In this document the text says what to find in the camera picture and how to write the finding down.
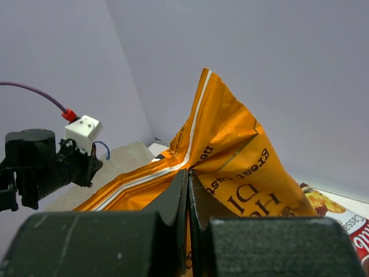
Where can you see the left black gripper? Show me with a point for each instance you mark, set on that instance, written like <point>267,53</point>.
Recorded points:
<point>33,168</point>

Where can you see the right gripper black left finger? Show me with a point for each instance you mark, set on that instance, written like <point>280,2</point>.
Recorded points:
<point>149,242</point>

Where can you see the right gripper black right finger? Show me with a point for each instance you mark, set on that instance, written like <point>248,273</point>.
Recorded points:
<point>224,244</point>

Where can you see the orange snack packet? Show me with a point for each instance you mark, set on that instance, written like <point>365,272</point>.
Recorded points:
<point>230,153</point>

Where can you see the brown cassava chips bag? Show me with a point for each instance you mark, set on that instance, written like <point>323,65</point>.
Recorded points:
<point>354,224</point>

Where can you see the blue patterned paper bag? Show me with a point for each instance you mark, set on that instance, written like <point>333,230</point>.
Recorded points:
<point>123,159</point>

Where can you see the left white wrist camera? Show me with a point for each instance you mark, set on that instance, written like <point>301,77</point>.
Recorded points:
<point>84,132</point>

